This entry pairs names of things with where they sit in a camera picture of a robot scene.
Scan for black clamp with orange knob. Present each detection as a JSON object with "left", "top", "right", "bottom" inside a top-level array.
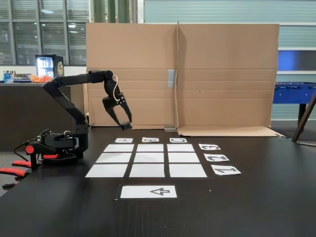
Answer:
[{"left": 24, "top": 141, "right": 60, "bottom": 171}]

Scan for orange snack bag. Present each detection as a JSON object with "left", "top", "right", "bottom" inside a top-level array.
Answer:
[{"left": 27, "top": 75, "right": 54, "bottom": 83}]

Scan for white paper sheet with arrow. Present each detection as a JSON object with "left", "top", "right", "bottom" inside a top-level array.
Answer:
[{"left": 120, "top": 185, "right": 178, "bottom": 199}]

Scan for black power cable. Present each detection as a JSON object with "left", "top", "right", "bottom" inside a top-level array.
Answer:
[{"left": 13, "top": 139, "right": 38, "bottom": 161}]

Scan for paper sheet with number 3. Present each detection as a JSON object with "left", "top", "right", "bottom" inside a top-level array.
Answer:
[{"left": 198, "top": 143, "right": 222, "bottom": 151}]

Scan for paper sheet with number 2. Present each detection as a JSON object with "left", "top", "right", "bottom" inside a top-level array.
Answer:
[{"left": 203, "top": 154, "right": 230, "bottom": 162}]

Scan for brown cardboard panel with flap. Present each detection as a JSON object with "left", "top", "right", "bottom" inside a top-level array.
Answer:
[{"left": 176, "top": 21, "right": 284, "bottom": 137}]

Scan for paper sheet with number 1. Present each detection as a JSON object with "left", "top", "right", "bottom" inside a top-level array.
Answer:
[{"left": 211, "top": 165, "right": 242, "bottom": 176}]

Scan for white paper grid square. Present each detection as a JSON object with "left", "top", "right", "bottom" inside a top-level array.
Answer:
[
  {"left": 129, "top": 163, "right": 165, "bottom": 178},
  {"left": 169, "top": 163, "right": 208, "bottom": 178},
  {"left": 133, "top": 152, "right": 164, "bottom": 163},
  {"left": 85, "top": 164, "right": 128, "bottom": 178},
  {"left": 136, "top": 144, "right": 164, "bottom": 152},
  {"left": 168, "top": 152, "right": 200, "bottom": 163},
  {"left": 103, "top": 144, "right": 135, "bottom": 153},
  {"left": 167, "top": 144, "right": 196, "bottom": 152},
  {"left": 95, "top": 153, "right": 132, "bottom": 163}
]

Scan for blue foosball table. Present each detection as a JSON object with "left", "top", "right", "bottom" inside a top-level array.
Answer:
[{"left": 273, "top": 82, "right": 316, "bottom": 126}]

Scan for red white servo cable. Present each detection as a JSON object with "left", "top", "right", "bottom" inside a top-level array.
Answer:
[{"left": 112, "top": 75, "right": 120, "bottom": 104}]

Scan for clamp with orange handles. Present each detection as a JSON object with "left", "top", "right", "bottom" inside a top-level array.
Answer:
[{"left": 0, "top": 159, "right": 33, "bottom": 190}]

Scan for black mini fridge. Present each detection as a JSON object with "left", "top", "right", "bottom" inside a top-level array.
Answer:
[{"left": 35, "top": 54, "right": 65, "bottom": 82}]

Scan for dark counter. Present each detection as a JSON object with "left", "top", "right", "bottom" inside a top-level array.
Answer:
[{"left": 0, "top": 82, "right": 89, "bottom": 152}]

